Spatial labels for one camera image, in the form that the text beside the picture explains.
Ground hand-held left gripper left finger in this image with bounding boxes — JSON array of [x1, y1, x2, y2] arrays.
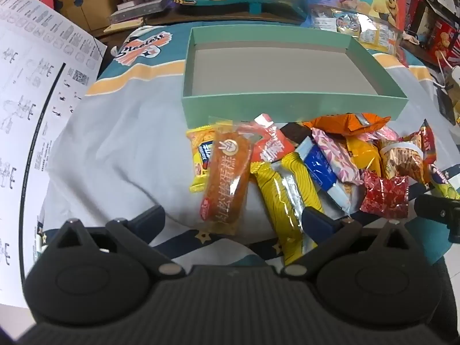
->
[[45, 205, 185, 279]]

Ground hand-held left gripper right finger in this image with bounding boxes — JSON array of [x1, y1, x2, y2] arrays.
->
[[280, 206, 419, 279]]

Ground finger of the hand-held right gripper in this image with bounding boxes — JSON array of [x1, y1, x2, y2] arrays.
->
[[413, 194, 460, 245]]

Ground yellow-green snack packet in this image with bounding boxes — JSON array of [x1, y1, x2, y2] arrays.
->
[[428, 162, 460, 202]]

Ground yellow striped packet silver seam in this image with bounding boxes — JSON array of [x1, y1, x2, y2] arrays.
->
[[250, 152, 326, 267]]

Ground red sparkly candy packet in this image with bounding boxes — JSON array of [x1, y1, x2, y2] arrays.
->
[[359, 170, 410, 220]]

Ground blue white cracker packet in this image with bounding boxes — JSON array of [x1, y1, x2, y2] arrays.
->
[[294, 137, 351, 214]]

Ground noodle-print snack packet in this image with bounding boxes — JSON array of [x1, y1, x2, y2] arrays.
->
[[377, 129, 428, 187]]

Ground pink leaf-pattern packet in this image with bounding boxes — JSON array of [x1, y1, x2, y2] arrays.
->
[[311, 127, 363, 185]]

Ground yellow candy packet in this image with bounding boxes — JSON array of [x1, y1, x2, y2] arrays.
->
[[345, 135, 382, 178]]

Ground orange cake stick packet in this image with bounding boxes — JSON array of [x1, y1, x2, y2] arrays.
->
[[199, 120, 265, 236]]

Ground yellow biscuit packet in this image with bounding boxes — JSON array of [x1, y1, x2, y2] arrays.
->
[[186, 125, 220, 194]]

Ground orange-red snack packet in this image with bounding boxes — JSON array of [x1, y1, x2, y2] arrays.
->
[[250, 113, 297, 164]]

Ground pink red snack packet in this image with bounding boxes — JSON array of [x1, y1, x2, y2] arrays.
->
[[363, 126, 399, 141]]

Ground brown chocolate bar packet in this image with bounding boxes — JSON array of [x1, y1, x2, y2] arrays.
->
[[279, 122, 313, 148]]

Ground orange packet silver seam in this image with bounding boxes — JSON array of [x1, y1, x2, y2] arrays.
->
[[302, 112, 392, 138]]

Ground green cardboard box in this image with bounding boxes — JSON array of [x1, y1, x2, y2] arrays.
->
[[181, 26, 408, 126]]

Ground teal printed blanket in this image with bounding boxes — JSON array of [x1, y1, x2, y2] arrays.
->
[[22, 24, 460, 281]]

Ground white instruction sheet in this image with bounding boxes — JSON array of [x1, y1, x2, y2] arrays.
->
[[0, 0, 108, 310]]

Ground flat beige box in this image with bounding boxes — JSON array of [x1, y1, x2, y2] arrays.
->
[[104, 20, 144, 33]]

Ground grey clear plastic box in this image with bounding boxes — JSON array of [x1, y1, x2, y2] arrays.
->
[[109, 0, 171, 26]]

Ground large cartoon snack bag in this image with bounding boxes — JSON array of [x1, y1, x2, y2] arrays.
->
[[309, 0, 408, 56]]

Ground cardboard box blue bear print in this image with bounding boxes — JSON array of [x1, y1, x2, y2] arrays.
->
[[54, 0, 119, 33]]

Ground teal toy track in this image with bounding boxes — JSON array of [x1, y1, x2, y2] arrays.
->
[[169, 0, 306, 15]]

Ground white paper bag rope handles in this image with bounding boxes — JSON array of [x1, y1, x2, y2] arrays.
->
[[436, 48, 460, 90]]

